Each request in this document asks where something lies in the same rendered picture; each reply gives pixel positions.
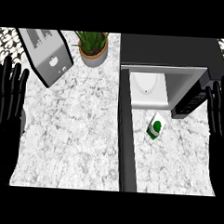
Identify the silver toaster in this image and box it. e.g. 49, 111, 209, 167
12, 28, 76, 90

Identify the dark grey microwave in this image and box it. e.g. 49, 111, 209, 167
116, 33, 224, 123

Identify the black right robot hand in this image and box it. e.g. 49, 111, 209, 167
199, 74, 224, 197

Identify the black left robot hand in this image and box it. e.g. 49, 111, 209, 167
0, 55, 31, 187

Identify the green potted plant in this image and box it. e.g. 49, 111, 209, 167
72, 31, 110, 69

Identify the white and green milk carton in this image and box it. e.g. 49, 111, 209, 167
145, 111, 167, 141

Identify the dark grey microwave door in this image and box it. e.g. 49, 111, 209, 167
113, 68, 144, 193

